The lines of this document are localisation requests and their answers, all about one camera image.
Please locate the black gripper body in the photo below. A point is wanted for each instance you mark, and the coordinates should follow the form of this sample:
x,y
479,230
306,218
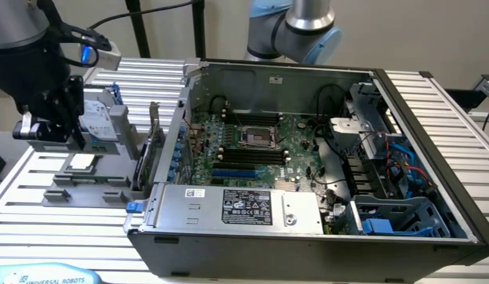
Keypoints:
x,y
28,80

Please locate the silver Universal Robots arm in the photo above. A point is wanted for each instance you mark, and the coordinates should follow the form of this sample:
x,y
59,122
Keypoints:
x,y
18,20

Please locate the green RAM stick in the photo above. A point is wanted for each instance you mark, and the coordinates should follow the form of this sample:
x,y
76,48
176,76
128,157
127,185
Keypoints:
x,y
97,178

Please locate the black RAM slot bank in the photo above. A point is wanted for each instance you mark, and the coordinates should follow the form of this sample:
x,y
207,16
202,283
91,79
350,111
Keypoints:
x,y
251,119
252,156

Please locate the silver hard disk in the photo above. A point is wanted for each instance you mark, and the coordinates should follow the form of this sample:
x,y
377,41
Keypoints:
x,y
96,121

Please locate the silver CPU chip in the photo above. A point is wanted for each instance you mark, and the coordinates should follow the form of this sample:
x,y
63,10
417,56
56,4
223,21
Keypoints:
x,y
83,162

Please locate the grey parts rack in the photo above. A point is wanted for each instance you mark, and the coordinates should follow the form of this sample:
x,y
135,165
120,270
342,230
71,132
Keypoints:
x,y
89,195

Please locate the blue case latch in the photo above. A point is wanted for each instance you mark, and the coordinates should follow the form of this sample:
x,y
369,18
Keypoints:
x,y
133,207

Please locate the black stand pole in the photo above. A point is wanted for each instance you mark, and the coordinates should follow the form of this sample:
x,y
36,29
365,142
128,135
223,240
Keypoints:
x,y
199,29
140,32

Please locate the black expansion slot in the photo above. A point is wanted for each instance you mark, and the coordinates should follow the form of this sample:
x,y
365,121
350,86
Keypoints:
x,y
232,166

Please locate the blue expansion slot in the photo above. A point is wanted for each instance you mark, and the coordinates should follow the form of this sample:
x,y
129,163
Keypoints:
x,y
232,174

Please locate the CPU socket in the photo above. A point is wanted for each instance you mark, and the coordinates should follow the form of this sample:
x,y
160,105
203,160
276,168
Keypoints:
x,y
256,136

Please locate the silver power supply unit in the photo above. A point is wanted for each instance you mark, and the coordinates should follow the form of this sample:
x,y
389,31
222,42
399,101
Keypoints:
x,y
235,208

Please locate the blue Universal Robots joint cap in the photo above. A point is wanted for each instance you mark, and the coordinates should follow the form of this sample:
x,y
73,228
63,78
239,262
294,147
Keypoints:
x,y
43,275

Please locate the green motherboard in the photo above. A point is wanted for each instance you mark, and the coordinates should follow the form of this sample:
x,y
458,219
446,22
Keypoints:
x,y
295,148

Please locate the silver chipset heat sink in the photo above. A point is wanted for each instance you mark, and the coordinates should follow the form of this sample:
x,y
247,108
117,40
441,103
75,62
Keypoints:
x,y
286,186

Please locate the black open PC case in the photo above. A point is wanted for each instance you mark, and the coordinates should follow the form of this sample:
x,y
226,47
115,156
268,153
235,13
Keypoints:
x,y
307,254

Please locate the black fan shroud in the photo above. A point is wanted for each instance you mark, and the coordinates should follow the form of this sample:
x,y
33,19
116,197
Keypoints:
x,y
362,177

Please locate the metal disk bay cage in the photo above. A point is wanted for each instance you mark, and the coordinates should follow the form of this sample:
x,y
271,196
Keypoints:
x,y
366,118

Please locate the blue plastic disk bay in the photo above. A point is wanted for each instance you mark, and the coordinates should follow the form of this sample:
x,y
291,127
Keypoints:
x,y
402,219

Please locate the blue disk carrier bracket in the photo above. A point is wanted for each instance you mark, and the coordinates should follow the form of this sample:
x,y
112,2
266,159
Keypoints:
x,y
115,93

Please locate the graphics card with metal bracket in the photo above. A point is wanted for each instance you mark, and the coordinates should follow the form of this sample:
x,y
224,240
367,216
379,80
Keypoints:
x,y
151,148

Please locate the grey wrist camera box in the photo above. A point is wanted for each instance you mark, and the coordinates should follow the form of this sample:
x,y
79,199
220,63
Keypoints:
x,y
108,57

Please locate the grey metal frame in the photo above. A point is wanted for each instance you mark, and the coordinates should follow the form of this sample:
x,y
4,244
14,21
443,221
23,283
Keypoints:
x,y
486,85

